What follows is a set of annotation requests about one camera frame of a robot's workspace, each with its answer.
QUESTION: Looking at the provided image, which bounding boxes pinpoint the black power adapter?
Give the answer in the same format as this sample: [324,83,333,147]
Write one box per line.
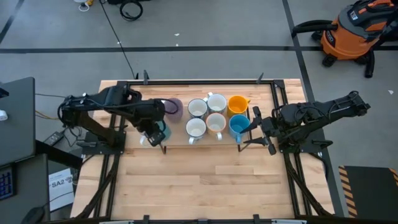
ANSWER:
[43,131,65,146]

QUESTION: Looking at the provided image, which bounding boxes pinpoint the white cable with yellow plug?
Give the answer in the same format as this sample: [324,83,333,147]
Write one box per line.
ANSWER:
[73,0,94,12]

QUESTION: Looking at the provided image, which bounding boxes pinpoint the black computer mouse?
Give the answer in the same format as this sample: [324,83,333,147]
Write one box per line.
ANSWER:
[21,207,46,224]

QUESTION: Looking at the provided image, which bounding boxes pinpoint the coiled black cable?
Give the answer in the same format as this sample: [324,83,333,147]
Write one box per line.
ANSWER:
[119,0,144,22]

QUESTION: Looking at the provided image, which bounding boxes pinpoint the white mug navy lattice pattern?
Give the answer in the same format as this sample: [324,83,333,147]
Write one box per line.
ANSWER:
[203,91,228,114]

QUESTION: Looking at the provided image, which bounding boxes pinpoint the teal mug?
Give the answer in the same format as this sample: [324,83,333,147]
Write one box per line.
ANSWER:
[139,120,172,147]

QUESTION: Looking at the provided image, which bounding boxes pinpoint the plain yellow mug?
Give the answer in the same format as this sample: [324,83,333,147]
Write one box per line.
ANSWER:
[226,95,251,118]

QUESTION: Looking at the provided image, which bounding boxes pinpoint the long black floor cable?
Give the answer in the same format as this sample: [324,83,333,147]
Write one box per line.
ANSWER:
[98,0,139,80]

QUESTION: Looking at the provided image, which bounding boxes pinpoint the black aluminium table frame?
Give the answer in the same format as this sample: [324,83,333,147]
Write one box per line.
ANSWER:
[76,73,335,224]

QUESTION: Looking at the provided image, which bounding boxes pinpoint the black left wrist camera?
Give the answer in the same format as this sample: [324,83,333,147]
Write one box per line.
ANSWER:
[147,130,167,147]

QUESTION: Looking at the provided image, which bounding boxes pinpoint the black mat with hazard stripes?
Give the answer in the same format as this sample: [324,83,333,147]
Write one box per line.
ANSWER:
[338,165,398,219]

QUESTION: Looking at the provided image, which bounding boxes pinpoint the purple mug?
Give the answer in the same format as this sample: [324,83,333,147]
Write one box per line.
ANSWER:
[164,97,184,124]

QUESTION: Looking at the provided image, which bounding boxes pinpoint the blue-lit keypad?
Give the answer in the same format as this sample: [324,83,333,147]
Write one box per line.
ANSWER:
[0,166,16,200]

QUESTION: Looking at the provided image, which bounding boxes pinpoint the white mug with yellow dots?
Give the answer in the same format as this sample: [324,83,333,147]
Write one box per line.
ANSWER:
[205,111,227,141]

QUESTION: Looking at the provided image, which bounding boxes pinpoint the orange shop vacuum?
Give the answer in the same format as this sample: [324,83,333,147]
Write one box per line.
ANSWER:
[291,0,398,78]

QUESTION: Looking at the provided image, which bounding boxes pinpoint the white paper sign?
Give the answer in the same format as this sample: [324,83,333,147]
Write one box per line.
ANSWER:
[49,167,75,212]

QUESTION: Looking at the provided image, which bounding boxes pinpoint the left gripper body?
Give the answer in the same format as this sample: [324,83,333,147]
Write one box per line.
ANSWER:
[136,100,167,135]

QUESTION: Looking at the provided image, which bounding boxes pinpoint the light blue mug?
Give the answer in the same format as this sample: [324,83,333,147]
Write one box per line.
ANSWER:
[228,114,251,144]

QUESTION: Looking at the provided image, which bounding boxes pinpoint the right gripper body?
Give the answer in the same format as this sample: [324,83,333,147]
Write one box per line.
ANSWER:
[252,106,285,156]

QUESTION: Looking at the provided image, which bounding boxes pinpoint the navy mug bold white petals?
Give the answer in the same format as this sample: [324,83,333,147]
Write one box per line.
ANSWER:
[187,98,208,119]

